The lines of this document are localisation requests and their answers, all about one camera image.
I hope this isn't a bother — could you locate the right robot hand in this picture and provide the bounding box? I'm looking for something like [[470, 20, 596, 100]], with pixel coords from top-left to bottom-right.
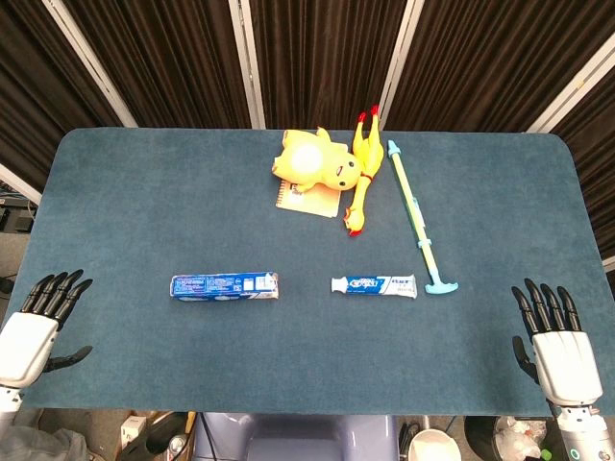
[[510, 278, 604, 407]]

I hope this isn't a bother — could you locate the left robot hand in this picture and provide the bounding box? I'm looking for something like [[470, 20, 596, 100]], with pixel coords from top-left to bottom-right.
[[0, 268, 94, 391]]

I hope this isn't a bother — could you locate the blue white toothpaste tube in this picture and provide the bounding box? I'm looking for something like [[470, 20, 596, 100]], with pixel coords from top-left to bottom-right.
[[330, 273, 417, 301]]

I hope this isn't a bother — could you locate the blue toothpaste box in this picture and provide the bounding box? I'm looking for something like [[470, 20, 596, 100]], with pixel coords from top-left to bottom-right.
[[168, 272, 281, 303]]

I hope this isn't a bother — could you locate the lavender robot base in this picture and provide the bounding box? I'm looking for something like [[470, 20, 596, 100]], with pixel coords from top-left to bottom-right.
[[191, 411, 400, 461]]

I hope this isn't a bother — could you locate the grey electronic device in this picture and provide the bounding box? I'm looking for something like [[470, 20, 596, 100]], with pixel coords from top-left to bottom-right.
[[0, 205, 36, 233]]

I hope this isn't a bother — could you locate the grey clothed person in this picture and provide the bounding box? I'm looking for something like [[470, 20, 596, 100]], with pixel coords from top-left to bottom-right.
[[0, 415, 88, 461]]

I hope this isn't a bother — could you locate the black trash bin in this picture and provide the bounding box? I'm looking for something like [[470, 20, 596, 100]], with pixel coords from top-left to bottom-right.
[[463, 415, 578, 461]]

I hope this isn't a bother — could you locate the small white carton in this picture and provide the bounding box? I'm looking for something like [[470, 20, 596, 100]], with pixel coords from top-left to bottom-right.
[[119, 415, 148, 450]]

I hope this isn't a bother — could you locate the white round bowl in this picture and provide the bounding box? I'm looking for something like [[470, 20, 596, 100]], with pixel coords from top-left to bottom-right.
[[407, 428, 462, 461]]

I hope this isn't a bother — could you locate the black curved object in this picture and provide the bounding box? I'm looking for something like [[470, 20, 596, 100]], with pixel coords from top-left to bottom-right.
[[118, 412, 189, 461]]

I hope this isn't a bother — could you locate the blue felt table mat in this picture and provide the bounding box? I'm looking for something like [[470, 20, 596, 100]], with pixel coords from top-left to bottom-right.
[[0, 127, 615, 418]]

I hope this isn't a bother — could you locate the yellow rubber chicken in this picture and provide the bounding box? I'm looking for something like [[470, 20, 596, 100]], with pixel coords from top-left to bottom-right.
[[341, 104, 385, 238]]

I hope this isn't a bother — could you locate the tan spiral notebook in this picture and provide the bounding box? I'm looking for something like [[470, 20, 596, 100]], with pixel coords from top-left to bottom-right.
[[275, 178, 343, 220]]

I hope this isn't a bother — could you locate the yellow plush toy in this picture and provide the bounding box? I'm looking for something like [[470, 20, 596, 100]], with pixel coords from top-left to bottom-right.
[[271, 126, 362, 193]]

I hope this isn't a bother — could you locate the dark brown curtain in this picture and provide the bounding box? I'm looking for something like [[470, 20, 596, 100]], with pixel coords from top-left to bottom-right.
[[0, 0, 615, 270]]

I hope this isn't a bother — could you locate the white partition frame post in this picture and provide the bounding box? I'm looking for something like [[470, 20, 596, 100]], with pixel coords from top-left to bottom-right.
[[378, 0, 423, 132], [0, 162, 43, 206], [41, 0, 139, 129], [527, 45, 615, 134], [228, 0, 266, 130]]

